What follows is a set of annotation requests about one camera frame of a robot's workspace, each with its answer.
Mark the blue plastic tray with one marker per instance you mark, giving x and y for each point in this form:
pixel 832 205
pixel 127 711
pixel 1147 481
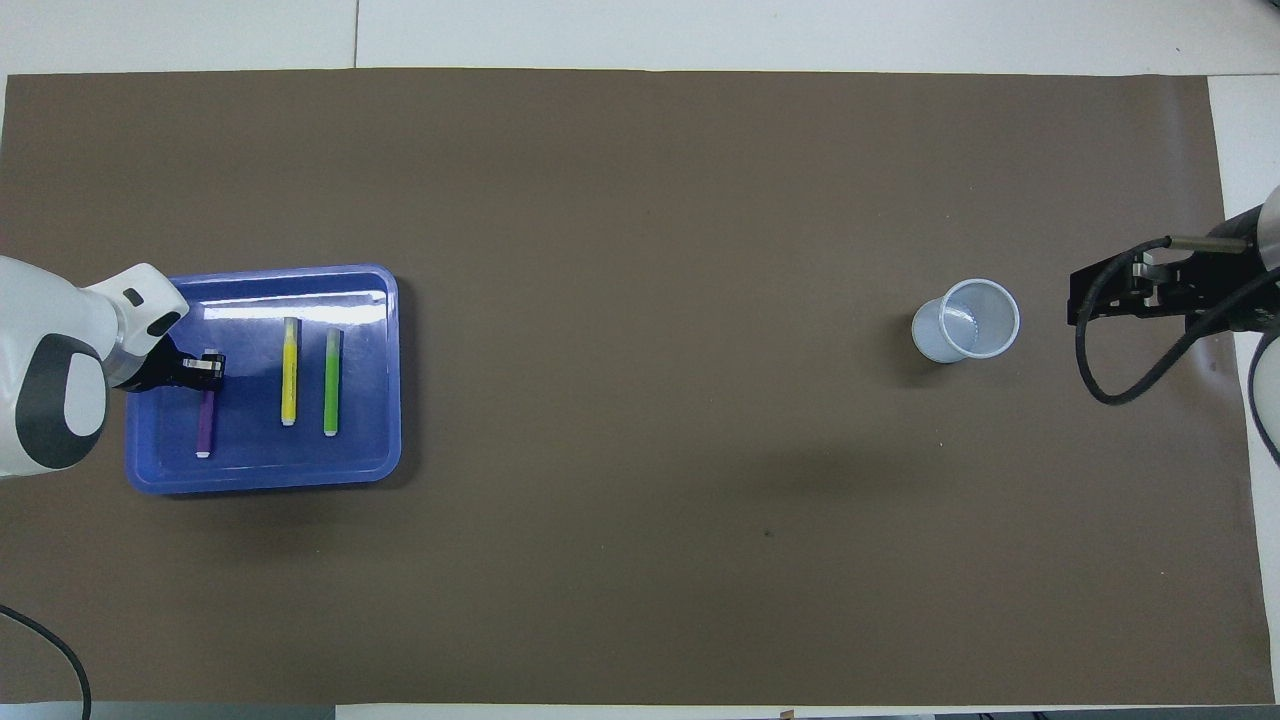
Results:
pixel 260 460

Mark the purple pen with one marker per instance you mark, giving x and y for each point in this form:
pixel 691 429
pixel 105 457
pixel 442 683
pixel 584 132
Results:
pixel 206 425

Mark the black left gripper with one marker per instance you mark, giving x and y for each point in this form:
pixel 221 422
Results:
pixel 160 370

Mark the translucent pale blue cup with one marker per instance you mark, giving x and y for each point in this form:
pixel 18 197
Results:
pixel 950 340

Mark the yellow pen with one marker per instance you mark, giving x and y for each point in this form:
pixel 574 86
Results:
pixel 290 375

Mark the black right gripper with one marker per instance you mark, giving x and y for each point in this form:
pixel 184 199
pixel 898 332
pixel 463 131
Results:
pixel 1215 285

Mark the brown table mat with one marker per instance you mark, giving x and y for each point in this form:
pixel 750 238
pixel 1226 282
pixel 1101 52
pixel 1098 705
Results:
pixel 640 500

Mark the green pen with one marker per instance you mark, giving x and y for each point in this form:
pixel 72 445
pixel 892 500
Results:
pixel 333 385

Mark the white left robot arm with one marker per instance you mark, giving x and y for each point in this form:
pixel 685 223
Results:
pixel 50 340

